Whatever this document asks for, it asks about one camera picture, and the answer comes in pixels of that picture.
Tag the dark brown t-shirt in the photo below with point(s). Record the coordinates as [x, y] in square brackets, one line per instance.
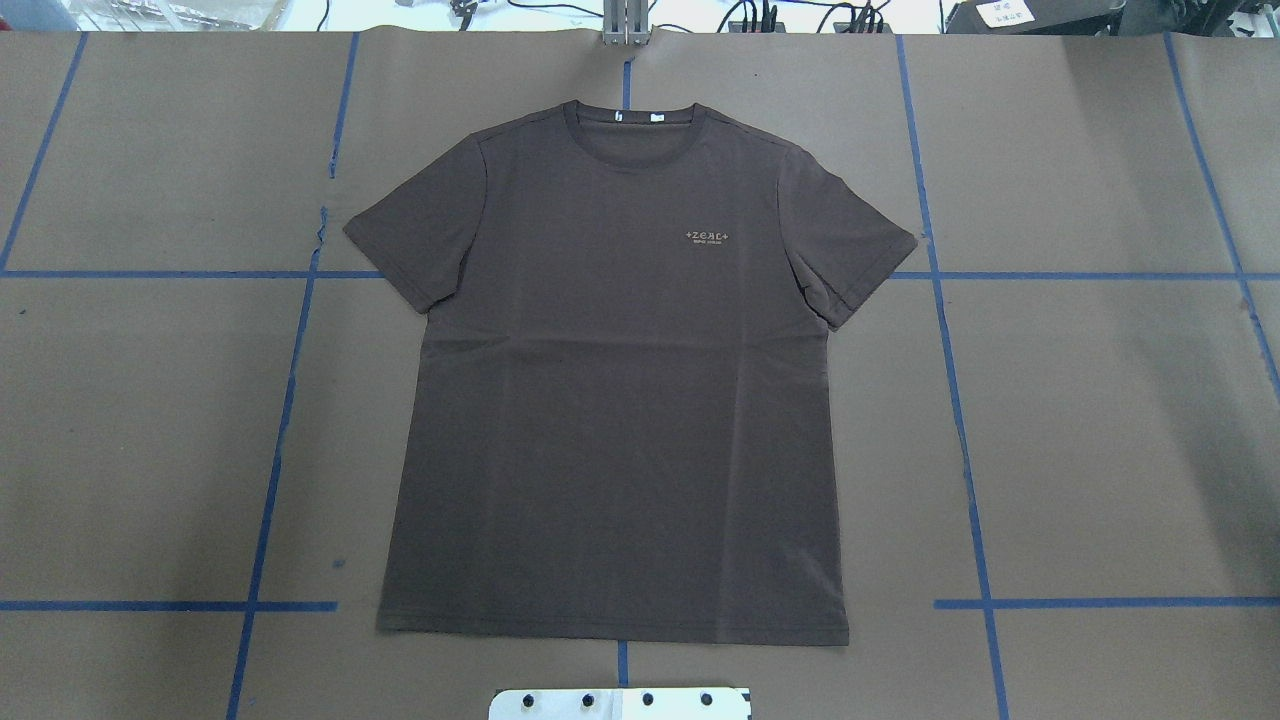
[621, 425]

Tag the aluminium frame post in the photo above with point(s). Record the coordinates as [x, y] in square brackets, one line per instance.
[626, 22]

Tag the white metal base plate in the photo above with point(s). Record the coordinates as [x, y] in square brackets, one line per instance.
[623, 703]

